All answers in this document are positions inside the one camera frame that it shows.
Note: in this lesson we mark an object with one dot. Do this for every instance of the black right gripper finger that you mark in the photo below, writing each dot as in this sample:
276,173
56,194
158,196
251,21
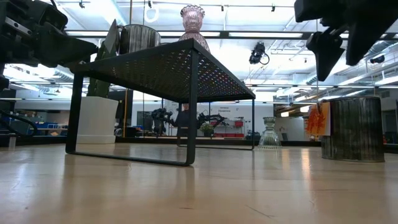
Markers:
363,40
326,49

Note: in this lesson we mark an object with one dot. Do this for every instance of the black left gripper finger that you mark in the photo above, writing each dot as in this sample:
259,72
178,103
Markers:
62,46

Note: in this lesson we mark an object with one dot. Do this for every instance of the scented candle tin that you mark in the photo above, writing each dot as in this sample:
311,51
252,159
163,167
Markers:
354,130
140,39

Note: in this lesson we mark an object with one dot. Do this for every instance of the clear glass candlestick holder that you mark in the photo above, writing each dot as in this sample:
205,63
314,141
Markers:
269,137

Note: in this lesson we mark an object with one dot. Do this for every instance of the pink glass candlestick holder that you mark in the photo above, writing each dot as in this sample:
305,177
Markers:
192,18

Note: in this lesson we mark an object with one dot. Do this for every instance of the black background robot arm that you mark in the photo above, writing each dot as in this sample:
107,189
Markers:
211,119
160,119

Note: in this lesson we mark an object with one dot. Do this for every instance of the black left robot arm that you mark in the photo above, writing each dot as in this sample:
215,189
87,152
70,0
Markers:
3,81

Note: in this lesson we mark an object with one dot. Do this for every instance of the green cactus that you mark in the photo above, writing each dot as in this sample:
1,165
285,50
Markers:
98,88

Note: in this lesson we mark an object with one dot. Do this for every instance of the white hexagonal plant pot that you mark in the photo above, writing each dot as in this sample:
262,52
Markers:
96,121

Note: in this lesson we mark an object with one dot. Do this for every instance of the black perforated metal shelf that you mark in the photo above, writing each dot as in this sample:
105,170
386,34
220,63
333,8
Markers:
149,71

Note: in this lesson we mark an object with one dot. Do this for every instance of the red bin shelf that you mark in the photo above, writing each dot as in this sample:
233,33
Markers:
237,124

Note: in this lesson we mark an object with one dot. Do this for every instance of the person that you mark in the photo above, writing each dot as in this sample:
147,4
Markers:
184,119

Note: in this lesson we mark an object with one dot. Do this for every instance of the small potted plant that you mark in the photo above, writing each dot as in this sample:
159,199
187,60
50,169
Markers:
207,129

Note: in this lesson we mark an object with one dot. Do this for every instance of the black mounted camera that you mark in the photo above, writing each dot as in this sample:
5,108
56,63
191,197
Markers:
377,59

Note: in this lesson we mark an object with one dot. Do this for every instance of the black overhead camera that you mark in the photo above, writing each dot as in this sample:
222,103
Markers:
257,53

